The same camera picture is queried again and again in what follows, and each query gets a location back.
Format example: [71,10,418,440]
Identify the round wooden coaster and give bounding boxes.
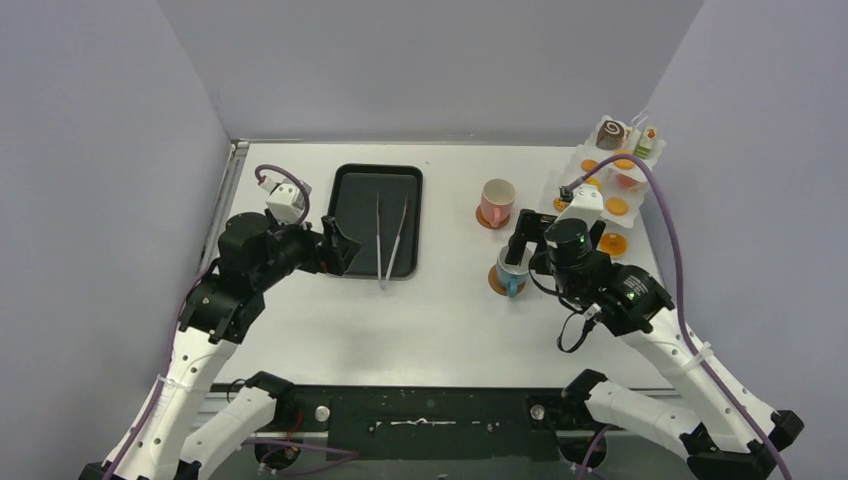
[475,205,511,230]
[488,265,527,298]

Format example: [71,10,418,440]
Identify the plain orange round cookie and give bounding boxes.
[605,197,630,216]

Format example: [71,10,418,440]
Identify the orange macaron sandwich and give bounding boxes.
[613,149,635,170]

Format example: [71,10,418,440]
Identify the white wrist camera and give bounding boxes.
[557,184,604,229]
[260,177,312,225]

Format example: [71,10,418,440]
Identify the green layered cake slice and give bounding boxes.
[633,125,658,160]

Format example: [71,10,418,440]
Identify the small patterned orange cookie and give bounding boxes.
[553,198,569,212]

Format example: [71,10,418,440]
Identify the yellow fruit tart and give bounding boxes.
[585,177,602,192]

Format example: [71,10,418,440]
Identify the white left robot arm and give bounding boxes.
[80,212,361,479]

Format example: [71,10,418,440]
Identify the pink strawberry cake slice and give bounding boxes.
[615,174,641,190]

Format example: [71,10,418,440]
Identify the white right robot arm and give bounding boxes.
[507,209,804,479]

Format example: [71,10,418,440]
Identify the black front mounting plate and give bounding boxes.
[264,385,601,461]

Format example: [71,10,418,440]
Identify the small orange biscuit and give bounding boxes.
[580,159,598,172]

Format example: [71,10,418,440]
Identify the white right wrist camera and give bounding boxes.
[557,184,604,229]

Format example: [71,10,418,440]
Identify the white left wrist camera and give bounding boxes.
[260,177,312,225]

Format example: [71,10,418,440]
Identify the chocolate swirl roll cake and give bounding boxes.
[595,119,629,151]

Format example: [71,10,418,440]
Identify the blue patterned ceramic cup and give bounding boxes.
[492,246,532,298]

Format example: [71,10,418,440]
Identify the pink ceramic cup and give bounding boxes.
[479,179,516,213]

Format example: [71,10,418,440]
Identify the white three-tier dessert stand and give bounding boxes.
[539,115,666,266]

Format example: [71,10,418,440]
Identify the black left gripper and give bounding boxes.
[254,209,362,289]

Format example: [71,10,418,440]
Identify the metal serving tongs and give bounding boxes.
[375,195,409,290]

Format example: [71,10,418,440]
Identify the black serving tray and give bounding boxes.
[327,163,423,280]

